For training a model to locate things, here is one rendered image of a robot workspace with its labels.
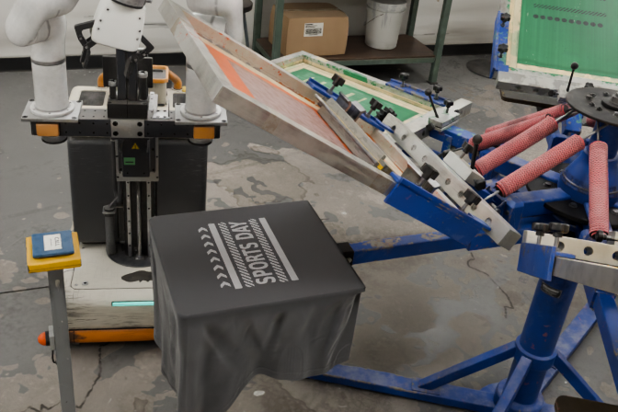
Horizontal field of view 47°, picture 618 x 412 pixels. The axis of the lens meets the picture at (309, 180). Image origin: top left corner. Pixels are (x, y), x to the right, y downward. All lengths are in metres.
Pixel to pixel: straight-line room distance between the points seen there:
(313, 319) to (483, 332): 1.58
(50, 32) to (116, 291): 1.15
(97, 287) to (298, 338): 1.21
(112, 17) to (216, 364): 0.88
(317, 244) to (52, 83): 0.89
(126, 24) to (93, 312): 1.57
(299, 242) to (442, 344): 1.37
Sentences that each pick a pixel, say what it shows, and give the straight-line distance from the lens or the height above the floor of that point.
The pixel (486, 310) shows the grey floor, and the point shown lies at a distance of 3.49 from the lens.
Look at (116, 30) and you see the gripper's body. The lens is 1.58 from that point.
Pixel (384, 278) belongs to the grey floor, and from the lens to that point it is 3.53.
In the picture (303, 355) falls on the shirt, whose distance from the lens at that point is 1.95.
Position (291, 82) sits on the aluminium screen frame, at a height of 1.33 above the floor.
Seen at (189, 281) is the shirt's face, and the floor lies 0.95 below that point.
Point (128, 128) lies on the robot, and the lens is 2.25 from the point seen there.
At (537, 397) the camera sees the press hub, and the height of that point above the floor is 0.13.
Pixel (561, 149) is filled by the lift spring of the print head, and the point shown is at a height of 1.22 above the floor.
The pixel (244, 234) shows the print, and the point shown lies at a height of 0.95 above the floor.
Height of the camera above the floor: 2.08
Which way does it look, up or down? 29 degrees down
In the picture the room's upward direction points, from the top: 6 degrees clockwise
